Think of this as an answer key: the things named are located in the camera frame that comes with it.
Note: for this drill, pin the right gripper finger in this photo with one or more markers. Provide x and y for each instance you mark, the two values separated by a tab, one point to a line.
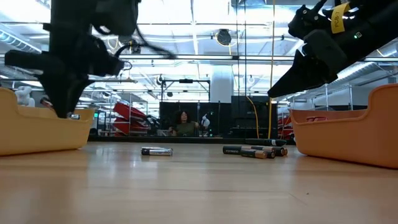
298	77

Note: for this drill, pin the white robot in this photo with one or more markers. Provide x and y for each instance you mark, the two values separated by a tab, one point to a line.
23	95

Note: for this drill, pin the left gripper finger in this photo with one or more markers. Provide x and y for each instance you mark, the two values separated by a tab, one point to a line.
59	93
74	90

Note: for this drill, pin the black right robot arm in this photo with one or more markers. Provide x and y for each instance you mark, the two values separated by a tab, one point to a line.
382	25

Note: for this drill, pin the black partition panel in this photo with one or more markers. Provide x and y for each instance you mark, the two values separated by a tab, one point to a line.
239	115

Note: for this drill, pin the black gantry frame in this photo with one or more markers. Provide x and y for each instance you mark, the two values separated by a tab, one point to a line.
186	81

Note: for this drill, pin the silver black Energizer battery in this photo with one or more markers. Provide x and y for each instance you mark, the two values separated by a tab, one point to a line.
157	151
74	116

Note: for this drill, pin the yellow plastic bin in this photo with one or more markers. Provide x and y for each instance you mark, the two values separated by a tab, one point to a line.
40	133

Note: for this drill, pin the red cart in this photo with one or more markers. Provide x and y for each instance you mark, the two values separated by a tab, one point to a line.
124	110

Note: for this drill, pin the person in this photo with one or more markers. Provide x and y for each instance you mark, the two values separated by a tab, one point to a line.
184	127

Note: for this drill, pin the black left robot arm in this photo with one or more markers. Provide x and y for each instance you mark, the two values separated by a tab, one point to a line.
68	15

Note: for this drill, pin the metal shelf rack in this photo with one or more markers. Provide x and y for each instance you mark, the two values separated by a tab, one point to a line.
326	93

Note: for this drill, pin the black aluminium table frame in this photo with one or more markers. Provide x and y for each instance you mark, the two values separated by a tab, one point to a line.
186	140

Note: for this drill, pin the orange plastic bin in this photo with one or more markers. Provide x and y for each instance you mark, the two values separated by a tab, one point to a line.
348	140

